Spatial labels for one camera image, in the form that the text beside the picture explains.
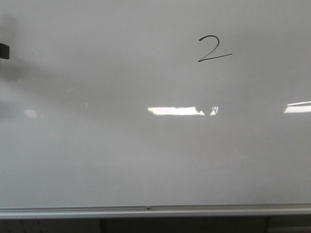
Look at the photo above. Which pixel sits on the black rectangular object at edge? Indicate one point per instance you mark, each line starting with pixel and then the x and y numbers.
pixel 4 51

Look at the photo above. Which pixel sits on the white whiteboard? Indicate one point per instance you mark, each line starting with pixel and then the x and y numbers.
pixel 143 108

